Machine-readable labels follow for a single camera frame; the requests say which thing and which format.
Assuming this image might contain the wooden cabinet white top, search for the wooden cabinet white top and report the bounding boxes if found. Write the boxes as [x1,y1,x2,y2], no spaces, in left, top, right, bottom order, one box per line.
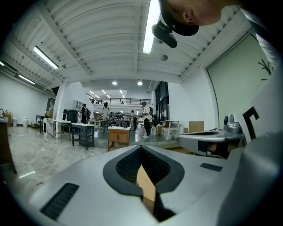
[107,126,131,152]

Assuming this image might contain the black metal table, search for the black metal table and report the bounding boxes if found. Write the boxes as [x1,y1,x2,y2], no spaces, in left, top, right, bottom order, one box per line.
[35,114,46,134]

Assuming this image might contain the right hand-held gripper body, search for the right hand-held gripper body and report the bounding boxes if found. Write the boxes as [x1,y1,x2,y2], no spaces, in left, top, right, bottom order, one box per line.
[224,75,283,160]

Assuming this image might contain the silver gripper camera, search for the silver gripper camera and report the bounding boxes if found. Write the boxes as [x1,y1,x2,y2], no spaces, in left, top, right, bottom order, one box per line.
[222,114,243,134]

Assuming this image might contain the brown wooden furniture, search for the brown wooden furniture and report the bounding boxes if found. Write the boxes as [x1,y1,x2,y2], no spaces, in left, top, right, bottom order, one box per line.
[0,116,18,175]

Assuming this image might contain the marble counter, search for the marble counter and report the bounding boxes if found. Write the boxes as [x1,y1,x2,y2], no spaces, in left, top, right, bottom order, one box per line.
[42,117,55,134]

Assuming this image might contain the black cap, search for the black cap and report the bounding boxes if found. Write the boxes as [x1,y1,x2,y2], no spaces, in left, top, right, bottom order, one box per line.
[158,0,199,37]

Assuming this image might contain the person's head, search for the person's head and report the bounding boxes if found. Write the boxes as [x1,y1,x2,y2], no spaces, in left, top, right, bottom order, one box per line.
[164,0,243,27]

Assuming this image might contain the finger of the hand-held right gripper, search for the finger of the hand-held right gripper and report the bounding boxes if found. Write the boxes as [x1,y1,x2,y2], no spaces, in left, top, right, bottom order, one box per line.
[183,129,225,136]
[176,133,228,159]

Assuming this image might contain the black cabinet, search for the black cabinet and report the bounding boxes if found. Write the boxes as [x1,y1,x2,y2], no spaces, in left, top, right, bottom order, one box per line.
[62,109,78,124]

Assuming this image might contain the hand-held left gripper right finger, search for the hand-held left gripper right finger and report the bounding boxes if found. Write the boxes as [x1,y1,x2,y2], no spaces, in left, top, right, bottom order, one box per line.
[141,145,229,226]

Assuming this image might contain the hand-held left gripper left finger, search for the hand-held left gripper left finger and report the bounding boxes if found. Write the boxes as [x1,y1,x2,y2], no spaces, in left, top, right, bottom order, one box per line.
[28,145,157,226]

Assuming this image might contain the dark framed glass door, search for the dark framed glass door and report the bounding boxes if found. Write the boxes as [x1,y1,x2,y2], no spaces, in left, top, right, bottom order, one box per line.
[154,81,170,124]

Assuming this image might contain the long ceiling tube light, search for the long ceiling tube light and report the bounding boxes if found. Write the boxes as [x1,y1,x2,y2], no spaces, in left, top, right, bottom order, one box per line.
[142,0,161,54]
[17,74,36,85]
[33,45,59,70]

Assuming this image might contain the black head camera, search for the black head camera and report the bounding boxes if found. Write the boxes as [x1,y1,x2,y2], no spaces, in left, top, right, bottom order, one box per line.
[151,20,178,49]

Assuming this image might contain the bare plant branches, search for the bare plant branches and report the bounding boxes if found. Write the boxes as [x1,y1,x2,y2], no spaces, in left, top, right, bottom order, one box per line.
[258,58,275,76]

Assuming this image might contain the white sink table with faucet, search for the white sink table with faucet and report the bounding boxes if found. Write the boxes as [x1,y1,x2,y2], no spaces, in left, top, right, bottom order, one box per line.
[53,113,72,142]

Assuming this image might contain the black balcony railing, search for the black balcony railing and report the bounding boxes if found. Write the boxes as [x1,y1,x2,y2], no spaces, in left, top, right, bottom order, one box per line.
[85,92,152,106]

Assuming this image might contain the grey table with shelf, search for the grey table with shelf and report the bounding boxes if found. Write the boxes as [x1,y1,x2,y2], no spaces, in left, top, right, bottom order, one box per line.
[71,123,96,151]

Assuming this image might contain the pale green roller blind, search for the pale green roller blind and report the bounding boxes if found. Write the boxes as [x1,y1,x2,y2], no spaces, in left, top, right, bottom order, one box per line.
[206,30,274,130]

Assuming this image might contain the cardboard box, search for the cardboard box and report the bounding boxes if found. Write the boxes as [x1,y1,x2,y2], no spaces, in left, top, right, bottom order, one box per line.
[188,121,205,134]

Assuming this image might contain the white wall cabinet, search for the white wall cabinet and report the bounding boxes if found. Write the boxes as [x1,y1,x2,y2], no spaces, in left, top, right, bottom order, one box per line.
[73,99,86,111]

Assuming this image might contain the white table wooden legs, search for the white table wooden legs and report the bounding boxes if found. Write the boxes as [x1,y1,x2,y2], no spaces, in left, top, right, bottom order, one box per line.
[160,120,180,136]

